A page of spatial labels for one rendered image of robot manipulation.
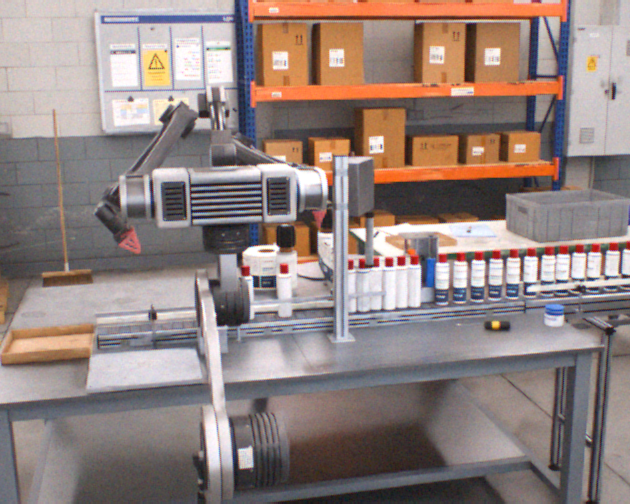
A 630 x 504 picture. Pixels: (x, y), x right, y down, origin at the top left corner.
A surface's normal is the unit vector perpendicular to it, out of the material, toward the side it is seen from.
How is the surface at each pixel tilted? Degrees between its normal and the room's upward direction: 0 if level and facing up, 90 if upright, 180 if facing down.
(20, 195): 90
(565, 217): 90
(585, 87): 90
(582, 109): 90
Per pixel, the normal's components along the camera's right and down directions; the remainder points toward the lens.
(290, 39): 0.20, 0.22
